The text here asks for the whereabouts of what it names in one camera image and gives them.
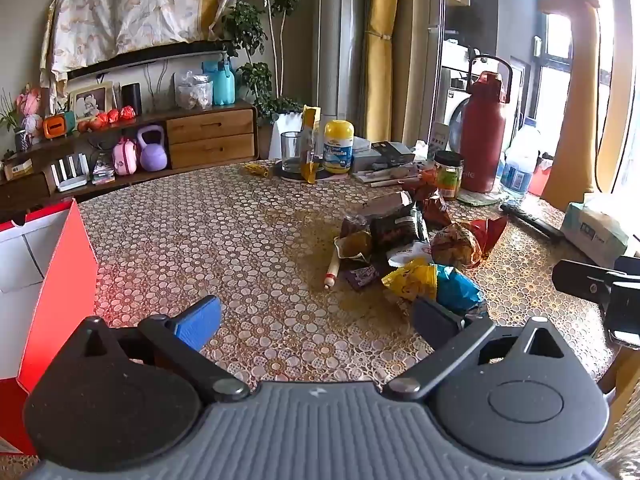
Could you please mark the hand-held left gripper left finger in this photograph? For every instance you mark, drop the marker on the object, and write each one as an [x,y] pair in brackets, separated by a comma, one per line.
[197,322]

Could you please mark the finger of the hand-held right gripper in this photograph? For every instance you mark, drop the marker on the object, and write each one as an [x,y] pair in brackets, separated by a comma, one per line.
[580,282]

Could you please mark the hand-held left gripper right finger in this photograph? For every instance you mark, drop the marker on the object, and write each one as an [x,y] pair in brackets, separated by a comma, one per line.
[435,322]

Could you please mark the yellow and blue snack bag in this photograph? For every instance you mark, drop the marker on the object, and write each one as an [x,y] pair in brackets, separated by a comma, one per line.
[425,280]

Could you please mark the white and red snack packet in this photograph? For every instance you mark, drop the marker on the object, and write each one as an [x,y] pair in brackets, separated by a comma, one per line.
[407,256]

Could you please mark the orange and red chip bag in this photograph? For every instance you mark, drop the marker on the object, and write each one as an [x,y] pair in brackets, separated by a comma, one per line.
[455,245]

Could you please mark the black and brown snack packet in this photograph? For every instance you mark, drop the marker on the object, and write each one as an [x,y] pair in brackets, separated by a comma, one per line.
[397,227]

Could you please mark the clear packet with brown food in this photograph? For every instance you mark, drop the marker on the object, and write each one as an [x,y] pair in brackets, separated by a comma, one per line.
[356,246]

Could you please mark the red-brown snack packet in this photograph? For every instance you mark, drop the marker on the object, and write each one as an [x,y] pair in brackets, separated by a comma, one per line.
[435,210]

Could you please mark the cream sausage stick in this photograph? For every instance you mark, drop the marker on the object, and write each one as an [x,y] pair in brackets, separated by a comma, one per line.
[332,267]

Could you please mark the red and white cardboard box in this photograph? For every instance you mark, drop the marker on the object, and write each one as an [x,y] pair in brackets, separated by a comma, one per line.
[55,310]

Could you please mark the white tissue pack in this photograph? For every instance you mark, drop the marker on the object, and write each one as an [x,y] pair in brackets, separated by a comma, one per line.
[595,232]

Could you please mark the wooden chair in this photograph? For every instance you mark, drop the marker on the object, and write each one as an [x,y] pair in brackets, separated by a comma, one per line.
[622,375]

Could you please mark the long black remote control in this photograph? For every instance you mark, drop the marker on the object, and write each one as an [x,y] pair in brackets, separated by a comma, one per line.
[530,221]

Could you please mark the small purple snack packet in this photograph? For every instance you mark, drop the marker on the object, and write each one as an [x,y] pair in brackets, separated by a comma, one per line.
[364,275]

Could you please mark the red container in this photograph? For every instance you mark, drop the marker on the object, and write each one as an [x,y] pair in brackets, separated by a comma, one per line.
[540,181]

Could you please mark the dark brown snack packet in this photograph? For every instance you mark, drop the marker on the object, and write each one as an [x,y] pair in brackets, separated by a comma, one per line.
[356,223]

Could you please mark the flat brown snack packet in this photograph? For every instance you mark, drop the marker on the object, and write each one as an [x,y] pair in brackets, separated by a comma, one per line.
[387,202]

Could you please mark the clear water bottle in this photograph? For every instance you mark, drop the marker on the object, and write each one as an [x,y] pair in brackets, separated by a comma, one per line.
[520,165]

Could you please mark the orange-red snack packet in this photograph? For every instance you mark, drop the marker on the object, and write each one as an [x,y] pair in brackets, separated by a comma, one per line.
[422,185]

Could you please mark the jar with green label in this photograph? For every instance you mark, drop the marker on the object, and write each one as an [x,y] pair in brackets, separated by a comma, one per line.
[448,175]

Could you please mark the small yellow wrapper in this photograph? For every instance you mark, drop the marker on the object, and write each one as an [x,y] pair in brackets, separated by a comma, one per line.
[257,169]

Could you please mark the purple kettlebell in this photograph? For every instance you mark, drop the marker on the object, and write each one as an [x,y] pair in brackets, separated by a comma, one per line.
[152,152]

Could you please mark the red thermos flask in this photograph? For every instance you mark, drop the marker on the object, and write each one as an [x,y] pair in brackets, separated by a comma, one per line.
[482,135]

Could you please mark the black box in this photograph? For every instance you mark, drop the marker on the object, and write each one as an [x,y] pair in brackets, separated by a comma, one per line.
[392,150]

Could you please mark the grey box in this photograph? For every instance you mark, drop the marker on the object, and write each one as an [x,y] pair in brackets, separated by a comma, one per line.
[362,160]

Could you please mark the stack of booklets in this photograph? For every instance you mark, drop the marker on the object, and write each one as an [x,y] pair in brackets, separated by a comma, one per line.
[102,170]

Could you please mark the pink bag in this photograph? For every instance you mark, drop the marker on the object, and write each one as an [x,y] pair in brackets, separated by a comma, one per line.
[125,157]

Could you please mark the dark round tray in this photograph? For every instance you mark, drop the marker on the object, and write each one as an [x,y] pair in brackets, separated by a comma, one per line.
[326,176]

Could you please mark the wooden tv cabinet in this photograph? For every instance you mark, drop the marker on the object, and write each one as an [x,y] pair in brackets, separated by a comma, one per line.
[210,135]

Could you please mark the clear drinking glass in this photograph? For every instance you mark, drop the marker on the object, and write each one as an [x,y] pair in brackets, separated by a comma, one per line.
[291,155]

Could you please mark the white router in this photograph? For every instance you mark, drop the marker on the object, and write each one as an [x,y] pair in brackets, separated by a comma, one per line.
[70,175]

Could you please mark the yellow-lidded supplement bottle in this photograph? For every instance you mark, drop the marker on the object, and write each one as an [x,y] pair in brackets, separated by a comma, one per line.
[339,150]

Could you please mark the white planter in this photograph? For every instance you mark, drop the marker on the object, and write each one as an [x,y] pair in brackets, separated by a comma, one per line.
[285,135]

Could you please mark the white washing machine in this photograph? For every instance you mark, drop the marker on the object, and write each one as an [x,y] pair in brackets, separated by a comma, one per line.
[452,105]

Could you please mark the red apple ornament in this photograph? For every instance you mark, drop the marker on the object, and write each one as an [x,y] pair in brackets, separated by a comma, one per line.
[113,116]
[127,113]
[83,126]
[98,121]

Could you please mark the tall yellow packet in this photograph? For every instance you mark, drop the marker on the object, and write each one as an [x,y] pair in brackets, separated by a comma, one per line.
[310,125]

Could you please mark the clear plastic bag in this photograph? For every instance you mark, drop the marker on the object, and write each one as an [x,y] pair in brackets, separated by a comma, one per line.
[194,92]

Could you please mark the black speaker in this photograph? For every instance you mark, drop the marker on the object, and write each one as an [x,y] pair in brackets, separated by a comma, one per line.
[132,99]

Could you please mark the small cardboard box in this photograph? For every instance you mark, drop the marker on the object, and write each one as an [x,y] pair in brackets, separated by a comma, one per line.
[19,169]

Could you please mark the blue bottle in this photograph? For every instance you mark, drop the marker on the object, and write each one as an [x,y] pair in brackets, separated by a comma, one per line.
[220,85]

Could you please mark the orange radio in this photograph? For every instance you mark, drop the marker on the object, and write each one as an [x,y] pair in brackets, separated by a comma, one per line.
[54,126]

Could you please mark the framed photo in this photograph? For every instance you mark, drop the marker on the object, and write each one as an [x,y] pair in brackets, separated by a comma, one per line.
[91,101]

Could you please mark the small potted plant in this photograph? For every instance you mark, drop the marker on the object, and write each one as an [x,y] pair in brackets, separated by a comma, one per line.
[21,141]

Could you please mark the yellow curtain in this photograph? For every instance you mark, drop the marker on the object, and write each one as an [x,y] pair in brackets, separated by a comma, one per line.
[382,60]

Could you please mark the pink doll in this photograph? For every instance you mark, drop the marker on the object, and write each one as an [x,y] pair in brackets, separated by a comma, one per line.
[31,110]

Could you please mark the tall green plant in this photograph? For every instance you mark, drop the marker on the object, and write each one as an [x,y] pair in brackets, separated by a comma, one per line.
[245,30]

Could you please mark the grey standing air conditioner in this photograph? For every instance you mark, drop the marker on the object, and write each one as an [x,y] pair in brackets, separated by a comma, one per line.
[340,35]

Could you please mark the floral dust cloth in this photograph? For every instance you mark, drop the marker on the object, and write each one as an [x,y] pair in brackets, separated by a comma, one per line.
[135,5]

